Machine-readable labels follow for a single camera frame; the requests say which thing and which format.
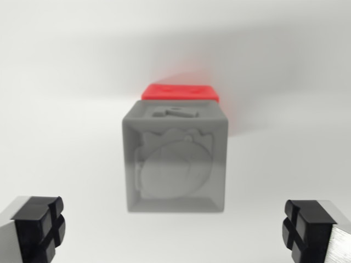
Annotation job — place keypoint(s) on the black-padded silver gripper right finger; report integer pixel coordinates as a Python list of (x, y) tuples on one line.
[(312, 234)]

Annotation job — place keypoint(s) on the black-padded silver gripper left finger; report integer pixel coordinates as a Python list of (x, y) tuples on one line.
[(30, 231)]

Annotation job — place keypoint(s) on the grey embossed toy cube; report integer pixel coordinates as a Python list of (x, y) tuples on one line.
[(175, 164)]

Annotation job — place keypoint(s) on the red embossed toy cube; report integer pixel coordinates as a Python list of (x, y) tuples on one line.
[(178, 91)]

